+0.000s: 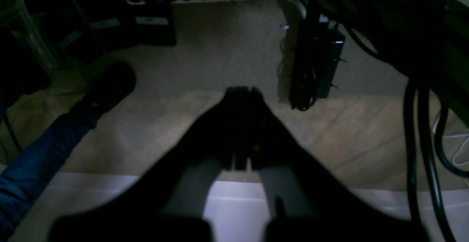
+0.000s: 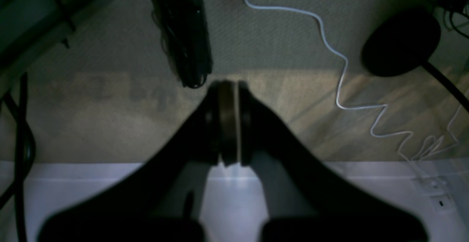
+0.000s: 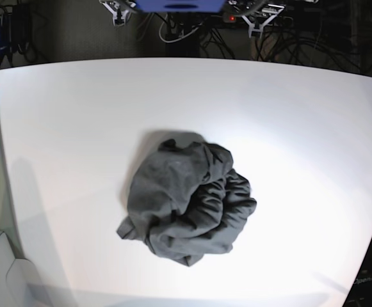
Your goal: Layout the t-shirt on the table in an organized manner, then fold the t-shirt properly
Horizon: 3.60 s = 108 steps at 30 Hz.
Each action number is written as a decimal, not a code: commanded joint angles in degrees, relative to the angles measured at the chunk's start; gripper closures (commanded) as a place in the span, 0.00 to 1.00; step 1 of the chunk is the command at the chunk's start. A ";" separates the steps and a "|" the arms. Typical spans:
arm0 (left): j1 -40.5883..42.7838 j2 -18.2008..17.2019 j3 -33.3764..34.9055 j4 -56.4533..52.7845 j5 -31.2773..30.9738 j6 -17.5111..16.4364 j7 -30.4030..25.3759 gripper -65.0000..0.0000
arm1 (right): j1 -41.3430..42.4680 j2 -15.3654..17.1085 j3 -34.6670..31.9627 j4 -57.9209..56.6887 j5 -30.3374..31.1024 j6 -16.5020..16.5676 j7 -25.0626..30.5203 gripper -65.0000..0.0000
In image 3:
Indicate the dark grey t-shirt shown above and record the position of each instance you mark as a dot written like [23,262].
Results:
[186,202]

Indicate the black power strip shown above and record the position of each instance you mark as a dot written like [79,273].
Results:
[268,18]

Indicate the blue box overhead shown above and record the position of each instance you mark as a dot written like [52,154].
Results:
[180,5]

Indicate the grey bin corner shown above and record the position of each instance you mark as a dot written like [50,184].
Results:
[14,289]

